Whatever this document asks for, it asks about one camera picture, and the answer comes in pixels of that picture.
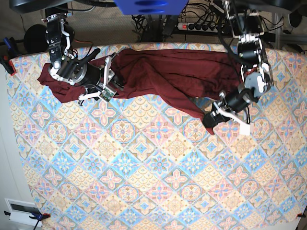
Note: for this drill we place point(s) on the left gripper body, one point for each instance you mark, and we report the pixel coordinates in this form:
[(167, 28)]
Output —
[(233, 103)]

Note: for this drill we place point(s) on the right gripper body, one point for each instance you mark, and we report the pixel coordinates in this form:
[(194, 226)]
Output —
[(95, 79)]

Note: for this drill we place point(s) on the dark red t-shirt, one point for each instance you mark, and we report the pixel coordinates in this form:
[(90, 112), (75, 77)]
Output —
[(176, 75)]

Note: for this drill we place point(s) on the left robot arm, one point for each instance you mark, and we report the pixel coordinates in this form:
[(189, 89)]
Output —
[(256, 74)]

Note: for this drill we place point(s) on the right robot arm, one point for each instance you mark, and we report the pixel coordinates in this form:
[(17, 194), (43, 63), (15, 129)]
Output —
[(64, 66)]

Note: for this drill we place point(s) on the black round stool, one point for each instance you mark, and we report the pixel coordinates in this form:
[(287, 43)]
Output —
[(35, 39)]

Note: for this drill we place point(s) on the patterned tablecloth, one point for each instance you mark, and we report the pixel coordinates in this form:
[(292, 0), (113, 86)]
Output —
[(140, 164)]

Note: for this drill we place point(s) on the white power strip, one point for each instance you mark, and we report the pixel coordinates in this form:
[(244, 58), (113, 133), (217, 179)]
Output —
[(199, 27)]

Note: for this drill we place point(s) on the blue orange clamp upper left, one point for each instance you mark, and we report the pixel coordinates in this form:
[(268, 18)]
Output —
[(5, 60)]

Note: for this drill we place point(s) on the blue orange clamp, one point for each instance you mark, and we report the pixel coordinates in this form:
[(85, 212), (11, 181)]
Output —
[(5, 60), (39, 216)]

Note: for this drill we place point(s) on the orange clamp lower right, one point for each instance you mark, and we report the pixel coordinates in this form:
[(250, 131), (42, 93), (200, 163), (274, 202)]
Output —
[(301, 215)]

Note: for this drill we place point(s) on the blue orange clamp lower left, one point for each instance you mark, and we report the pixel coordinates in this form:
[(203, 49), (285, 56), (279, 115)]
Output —
[(39, 216)]

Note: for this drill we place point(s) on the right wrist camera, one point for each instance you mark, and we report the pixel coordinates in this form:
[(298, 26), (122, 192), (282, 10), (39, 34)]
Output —
[(107, 94)]

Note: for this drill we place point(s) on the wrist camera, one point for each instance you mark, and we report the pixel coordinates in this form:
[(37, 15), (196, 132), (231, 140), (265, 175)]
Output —
[(246, 129), (107, 94)]

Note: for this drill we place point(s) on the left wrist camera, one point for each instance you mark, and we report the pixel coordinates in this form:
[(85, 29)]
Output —
[(246, 129)]

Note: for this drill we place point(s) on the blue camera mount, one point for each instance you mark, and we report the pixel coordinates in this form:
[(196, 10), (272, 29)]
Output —
[(148, 7)]

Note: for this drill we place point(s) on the white wall vent box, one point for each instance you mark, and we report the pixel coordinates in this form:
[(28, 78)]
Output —
[(24, 207)]

